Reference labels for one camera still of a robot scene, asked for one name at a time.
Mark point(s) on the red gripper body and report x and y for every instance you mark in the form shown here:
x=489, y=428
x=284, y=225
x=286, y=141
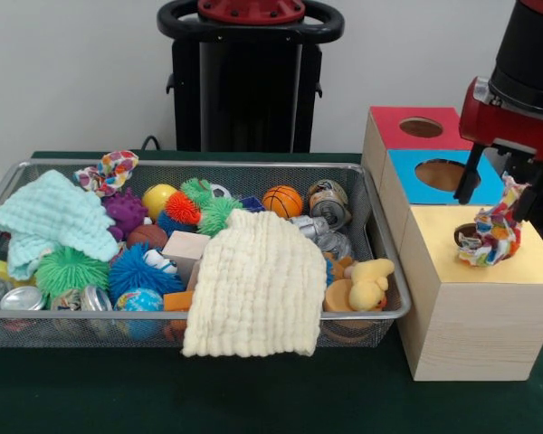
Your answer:
x=507, y=129

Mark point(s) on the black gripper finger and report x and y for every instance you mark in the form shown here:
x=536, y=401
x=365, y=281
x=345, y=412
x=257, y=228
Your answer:
x=529, y=194
x=468, y=176

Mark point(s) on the colourful patterned cloth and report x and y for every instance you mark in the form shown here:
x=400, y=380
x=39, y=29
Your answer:
x=113, y=169
x=493, y=239

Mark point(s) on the cream waffle cloth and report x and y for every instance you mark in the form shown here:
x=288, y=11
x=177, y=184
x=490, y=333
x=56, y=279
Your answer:
x=253, y=289

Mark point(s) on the wooden box with three holes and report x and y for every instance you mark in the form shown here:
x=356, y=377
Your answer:
x=479, y=325

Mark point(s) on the shallow mesh bin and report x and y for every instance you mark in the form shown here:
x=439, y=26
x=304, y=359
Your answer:
x=72, y=330

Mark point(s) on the yellow plush duck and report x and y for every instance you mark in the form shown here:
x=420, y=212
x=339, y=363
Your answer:
x=366, y=285

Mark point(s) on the orange basketball toy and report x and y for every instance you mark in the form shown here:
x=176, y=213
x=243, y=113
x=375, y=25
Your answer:
x=281, y=200

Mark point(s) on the dark green table cloth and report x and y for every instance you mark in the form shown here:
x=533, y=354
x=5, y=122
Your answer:
x=253, y=398

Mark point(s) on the yellow ball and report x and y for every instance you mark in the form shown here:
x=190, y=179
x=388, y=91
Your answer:
x=158, y=199

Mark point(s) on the purple knobby ball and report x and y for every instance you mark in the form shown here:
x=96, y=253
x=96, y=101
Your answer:
x=124, y=212

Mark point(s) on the blue spiky ball with eyes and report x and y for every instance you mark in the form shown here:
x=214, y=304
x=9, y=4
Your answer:
x=136, y=271

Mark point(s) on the globe print ball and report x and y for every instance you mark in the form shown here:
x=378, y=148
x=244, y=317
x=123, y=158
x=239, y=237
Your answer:
x=138, y=300

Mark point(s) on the green spiky ball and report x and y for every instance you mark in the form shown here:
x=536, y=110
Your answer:
x=70, y=271

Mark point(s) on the mint waffle cloth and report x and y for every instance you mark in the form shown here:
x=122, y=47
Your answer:
x=50, y=212

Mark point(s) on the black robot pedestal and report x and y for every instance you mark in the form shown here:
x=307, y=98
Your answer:
x=235, y=99

